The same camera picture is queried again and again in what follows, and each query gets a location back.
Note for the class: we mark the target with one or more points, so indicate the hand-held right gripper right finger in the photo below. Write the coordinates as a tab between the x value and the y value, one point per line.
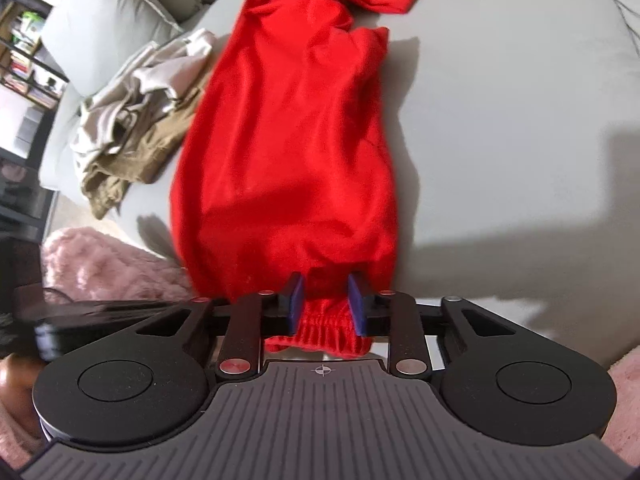
356	305

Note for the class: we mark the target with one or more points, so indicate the pink fluffy cloth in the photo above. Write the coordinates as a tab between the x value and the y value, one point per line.
110	265

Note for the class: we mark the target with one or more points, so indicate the red pants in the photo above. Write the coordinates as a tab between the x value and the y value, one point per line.
290	160

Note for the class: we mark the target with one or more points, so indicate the bookshelf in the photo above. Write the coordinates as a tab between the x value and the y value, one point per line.
25	60

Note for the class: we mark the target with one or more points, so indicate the light grey sofa cushion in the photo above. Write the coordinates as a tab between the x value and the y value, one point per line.
95	25

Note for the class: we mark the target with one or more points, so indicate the black cabinet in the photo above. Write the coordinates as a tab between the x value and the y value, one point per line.
25	200

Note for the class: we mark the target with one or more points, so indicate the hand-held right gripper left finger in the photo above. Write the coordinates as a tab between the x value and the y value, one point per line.
296	305

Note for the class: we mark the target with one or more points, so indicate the grey sofa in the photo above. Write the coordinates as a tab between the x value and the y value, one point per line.
500	135

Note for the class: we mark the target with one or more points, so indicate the khaki shorts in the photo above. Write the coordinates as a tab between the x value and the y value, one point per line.
145	150

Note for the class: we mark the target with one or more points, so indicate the white garment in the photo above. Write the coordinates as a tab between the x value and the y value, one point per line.
150	80

